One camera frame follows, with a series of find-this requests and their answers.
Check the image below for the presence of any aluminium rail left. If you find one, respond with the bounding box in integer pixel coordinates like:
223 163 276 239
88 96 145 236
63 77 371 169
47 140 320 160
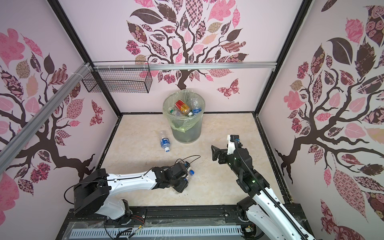
1 63 92 173

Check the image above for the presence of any aluminium rail back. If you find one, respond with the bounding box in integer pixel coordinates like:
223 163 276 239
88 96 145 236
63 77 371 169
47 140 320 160
93 62 277 71

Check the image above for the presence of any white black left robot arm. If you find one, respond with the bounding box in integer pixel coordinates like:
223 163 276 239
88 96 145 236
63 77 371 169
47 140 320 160
73 162 191 220

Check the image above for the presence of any aluminium rail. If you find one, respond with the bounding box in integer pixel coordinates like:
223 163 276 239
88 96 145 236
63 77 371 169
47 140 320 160
1 63 92 173
93 62 277 71

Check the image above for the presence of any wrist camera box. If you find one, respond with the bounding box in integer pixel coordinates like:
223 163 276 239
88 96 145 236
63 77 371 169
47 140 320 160
184 162 191 171
227 135 240 155

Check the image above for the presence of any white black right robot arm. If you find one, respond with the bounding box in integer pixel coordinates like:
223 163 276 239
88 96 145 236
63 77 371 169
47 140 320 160
211 141 315 240

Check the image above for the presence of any white slotted cable duct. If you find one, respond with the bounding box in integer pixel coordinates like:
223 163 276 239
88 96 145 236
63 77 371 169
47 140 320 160
64 226 244 240

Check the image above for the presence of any black base frame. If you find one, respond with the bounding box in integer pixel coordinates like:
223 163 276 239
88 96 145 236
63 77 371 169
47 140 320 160
55 203 316 240

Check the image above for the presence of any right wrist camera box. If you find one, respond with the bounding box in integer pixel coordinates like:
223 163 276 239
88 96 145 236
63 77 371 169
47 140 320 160
227 135 240 155

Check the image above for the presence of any green plastic bin liner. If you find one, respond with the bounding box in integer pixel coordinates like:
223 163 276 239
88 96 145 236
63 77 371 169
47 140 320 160
163 90 206 133

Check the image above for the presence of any grey mesh waste bin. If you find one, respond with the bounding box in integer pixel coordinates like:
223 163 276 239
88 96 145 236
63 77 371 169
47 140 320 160
162 90 206 144

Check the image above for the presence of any clear bottle blue label back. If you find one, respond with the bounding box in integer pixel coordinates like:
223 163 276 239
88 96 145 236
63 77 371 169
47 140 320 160
160 131 171 153

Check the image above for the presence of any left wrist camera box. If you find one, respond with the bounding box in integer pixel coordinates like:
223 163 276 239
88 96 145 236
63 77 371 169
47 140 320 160
184 162 191 171

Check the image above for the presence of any black corrugated cable right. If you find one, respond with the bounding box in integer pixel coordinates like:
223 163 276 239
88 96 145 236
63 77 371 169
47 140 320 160
233 136 310 240

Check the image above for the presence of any clear bottle blue label front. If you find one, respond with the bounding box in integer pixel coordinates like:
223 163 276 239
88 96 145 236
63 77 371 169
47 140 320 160
185 170 195 182

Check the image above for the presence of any black wire wall basket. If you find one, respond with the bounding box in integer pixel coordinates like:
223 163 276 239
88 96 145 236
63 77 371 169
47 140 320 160
82 60 153 94

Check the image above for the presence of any clear bottle blue label white cap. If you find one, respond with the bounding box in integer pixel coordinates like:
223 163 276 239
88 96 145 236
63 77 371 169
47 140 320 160
191 98 202 115

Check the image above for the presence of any red gold label bottle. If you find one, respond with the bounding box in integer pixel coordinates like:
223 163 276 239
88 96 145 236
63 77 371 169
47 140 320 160
175 100 193 116

